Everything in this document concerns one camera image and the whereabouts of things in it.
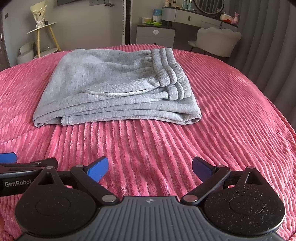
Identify green items on cabinet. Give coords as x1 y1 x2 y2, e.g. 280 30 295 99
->
142 9 162 26

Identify white cylindrical bin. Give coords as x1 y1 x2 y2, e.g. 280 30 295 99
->
16 41 35 64

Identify pink plush toy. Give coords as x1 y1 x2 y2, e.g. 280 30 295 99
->
231 12 240 26

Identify cream flower bouquet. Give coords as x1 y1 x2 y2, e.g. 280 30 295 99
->
30 1 47 29

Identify grey vanity desk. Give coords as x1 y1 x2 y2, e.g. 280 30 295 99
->
161 7 238 32

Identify brown wooden door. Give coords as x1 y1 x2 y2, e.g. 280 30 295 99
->
0 11 10 71

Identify grey drawer cabinet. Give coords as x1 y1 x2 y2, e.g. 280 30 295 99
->
136 23 176 48

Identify pink ribbed bedspread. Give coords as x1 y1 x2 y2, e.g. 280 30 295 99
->
1 50 295 240

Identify grey sweatpants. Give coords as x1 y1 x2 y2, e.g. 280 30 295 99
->
33 48 202 127

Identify round vanity mirror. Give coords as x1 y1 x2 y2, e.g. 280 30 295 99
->
194 0 225 15

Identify wooden tripod side table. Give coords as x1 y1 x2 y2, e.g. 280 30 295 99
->
27 22 62 59

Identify white fluffy chair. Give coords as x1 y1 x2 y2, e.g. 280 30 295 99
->
188 27 242 58

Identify grey curtain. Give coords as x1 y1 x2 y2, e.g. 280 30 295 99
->
228 1 295 128

